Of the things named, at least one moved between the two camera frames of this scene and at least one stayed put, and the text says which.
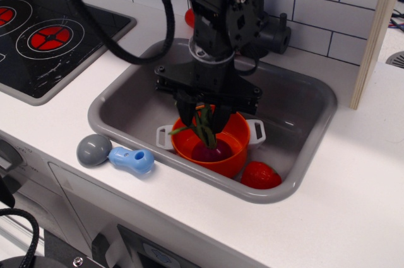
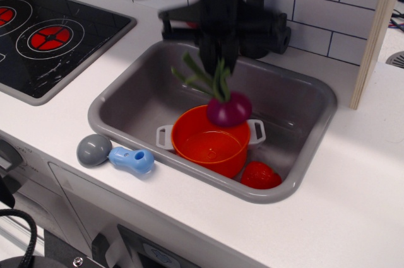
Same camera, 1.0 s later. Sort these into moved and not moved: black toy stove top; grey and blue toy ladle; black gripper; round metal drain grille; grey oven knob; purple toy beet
Moved: black gripper; purple toy beet
Not moved: grey oven knob; grey and blue toy ladle; black toy stove top; round metal drain grille
